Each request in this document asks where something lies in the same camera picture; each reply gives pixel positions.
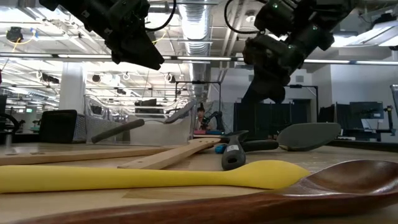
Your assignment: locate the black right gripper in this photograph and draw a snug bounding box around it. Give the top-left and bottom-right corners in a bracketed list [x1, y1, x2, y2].
[244, 33, 307, 104]

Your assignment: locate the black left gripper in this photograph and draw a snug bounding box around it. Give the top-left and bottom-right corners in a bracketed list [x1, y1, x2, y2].
[90, 0, 165, 71]

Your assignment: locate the wide grey turner spatula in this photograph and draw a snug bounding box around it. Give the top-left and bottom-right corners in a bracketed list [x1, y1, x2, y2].
[241, 122, 342, 153]

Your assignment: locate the clear plastic container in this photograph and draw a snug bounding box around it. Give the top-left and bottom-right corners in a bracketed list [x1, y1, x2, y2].
[83, 94, 199, 146]
[390, 83, 398, 139]

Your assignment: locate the black slotted spoon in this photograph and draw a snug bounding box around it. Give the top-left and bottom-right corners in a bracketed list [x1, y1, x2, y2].
[219, 129, 251, 171]

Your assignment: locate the black rectangular turner spatula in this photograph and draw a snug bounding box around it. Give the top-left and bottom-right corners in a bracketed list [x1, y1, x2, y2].
[91, 101, 197, 144]

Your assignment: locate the light wooden slotted spatula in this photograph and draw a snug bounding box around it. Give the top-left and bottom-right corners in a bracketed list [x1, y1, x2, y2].
[117, 137, 222, 170]

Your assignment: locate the black mesh organizer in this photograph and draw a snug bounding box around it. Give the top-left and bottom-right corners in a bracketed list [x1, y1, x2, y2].
[39, 109, 88, 144]

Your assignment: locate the black partition screen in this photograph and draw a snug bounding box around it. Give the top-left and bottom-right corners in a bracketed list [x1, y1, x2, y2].
[233, 98, 312, 139]

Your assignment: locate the horizontal light bar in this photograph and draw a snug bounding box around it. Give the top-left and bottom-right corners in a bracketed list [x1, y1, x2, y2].
[0, 52, 398, 65]

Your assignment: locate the person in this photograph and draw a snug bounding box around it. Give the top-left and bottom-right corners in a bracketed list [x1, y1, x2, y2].
[195, 105, 217, 131]

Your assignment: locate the white pillar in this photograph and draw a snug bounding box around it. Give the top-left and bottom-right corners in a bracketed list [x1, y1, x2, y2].
[58, 61, 87, 115]

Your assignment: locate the light wooden fork-edged spatula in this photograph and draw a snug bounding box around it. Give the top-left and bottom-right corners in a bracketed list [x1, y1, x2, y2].
[0, 145, 187, 166]

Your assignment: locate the dark wooden spoon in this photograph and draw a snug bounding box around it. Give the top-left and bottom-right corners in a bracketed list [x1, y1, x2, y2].
[14, 159, 398, 224]

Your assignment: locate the yellow silicone spoon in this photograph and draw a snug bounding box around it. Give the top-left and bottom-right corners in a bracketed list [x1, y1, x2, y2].
[0, 159, 312, 194]

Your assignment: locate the distant black gantry frame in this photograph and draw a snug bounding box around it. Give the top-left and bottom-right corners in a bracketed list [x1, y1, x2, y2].
[274, 83, 319, 124]

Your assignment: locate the ribbed silver ceiling duct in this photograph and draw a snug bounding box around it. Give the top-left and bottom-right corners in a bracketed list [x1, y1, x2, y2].
[178, 0, 216, 100]

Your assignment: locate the black aluminium table frame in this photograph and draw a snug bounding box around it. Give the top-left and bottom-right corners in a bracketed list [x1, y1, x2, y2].
[326, 138, 398, 154]

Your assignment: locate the black ceiling camera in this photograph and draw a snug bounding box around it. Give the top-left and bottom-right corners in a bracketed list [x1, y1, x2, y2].
[6, 26, 24, 43]

